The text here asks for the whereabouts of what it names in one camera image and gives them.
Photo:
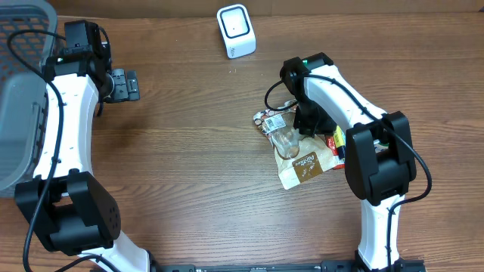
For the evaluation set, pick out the beige snack pouch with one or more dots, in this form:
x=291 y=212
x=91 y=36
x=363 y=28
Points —
x=299 y=158

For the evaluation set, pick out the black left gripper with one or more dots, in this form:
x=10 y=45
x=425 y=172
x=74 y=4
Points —
x=125 y=88

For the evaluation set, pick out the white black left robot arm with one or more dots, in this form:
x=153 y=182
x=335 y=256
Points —
x=67 y=208

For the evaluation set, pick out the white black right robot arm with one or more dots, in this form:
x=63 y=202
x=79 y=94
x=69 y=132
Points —
x=379 y=157

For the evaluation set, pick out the red snack bar packet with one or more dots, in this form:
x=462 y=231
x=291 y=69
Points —
x=339 y=159

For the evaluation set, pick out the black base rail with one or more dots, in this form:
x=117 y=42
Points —
x=264 y=268

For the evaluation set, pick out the white barcode scanner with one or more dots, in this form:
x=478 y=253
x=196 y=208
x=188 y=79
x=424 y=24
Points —
x=236 y=30

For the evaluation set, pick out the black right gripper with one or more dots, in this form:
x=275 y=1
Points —
x=309 y=129

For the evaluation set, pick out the grey plastic basket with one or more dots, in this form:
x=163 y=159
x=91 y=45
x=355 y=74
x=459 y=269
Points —
x=24 y=101

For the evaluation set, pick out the yellow black marker pen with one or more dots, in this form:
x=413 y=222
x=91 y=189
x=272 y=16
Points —
x=339 y=142

